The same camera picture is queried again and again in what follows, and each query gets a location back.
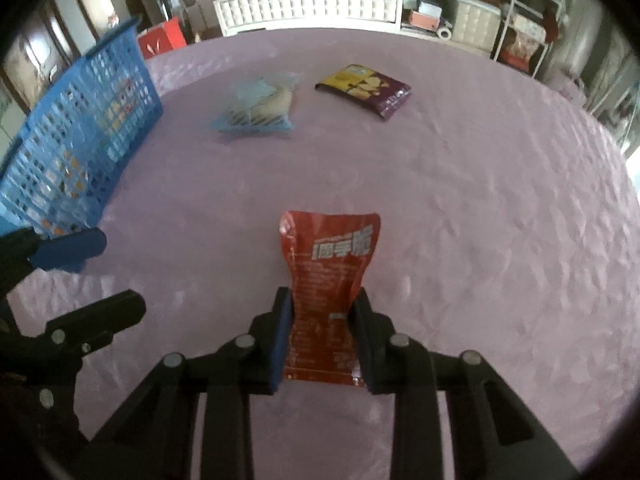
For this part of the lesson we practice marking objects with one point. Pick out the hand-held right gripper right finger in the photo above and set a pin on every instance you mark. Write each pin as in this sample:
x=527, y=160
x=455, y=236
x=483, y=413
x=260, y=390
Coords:
x=367, y=345

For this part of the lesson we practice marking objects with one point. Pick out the red cardboard box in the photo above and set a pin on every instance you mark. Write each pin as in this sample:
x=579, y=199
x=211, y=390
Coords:
x=162, y=40

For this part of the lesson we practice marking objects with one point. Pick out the pink box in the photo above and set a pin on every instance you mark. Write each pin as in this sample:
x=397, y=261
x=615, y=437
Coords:
x=425, y=19

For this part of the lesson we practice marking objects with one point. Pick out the white tape roll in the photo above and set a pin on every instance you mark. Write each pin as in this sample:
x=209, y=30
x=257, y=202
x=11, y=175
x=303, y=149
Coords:
x=444, y=33

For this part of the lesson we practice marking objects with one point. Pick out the blue plastic basket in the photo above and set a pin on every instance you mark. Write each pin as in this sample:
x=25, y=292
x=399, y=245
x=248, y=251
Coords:
x=75, y=125

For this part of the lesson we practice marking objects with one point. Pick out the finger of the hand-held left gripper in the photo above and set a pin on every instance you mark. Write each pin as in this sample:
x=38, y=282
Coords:
x=70, y=250
x=100, y=315

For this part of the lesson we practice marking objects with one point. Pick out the clear blue cracker packet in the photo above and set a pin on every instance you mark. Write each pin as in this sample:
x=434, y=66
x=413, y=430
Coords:
x=260, y=105

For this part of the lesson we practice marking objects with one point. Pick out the pink quilted blanket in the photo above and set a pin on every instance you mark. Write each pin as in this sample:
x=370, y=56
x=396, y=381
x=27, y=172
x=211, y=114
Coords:
x=475, y=235

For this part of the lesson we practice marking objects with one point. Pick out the purple yellow chip bag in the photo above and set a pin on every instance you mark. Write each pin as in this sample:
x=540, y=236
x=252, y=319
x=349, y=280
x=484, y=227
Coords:
x=365, y=87

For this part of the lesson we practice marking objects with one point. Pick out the white tufted cabinet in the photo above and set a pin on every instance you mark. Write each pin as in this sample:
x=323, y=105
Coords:
x=310, y=7

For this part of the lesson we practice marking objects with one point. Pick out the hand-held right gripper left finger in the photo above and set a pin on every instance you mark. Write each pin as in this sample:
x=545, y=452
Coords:
x=281, y=340

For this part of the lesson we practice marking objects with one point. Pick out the white metal shelf rack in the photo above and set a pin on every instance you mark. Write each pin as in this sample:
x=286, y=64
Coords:
x=525, y=20

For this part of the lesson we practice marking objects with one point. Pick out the red snack packet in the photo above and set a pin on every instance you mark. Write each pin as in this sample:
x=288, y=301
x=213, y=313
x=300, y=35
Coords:
x=325, y=270

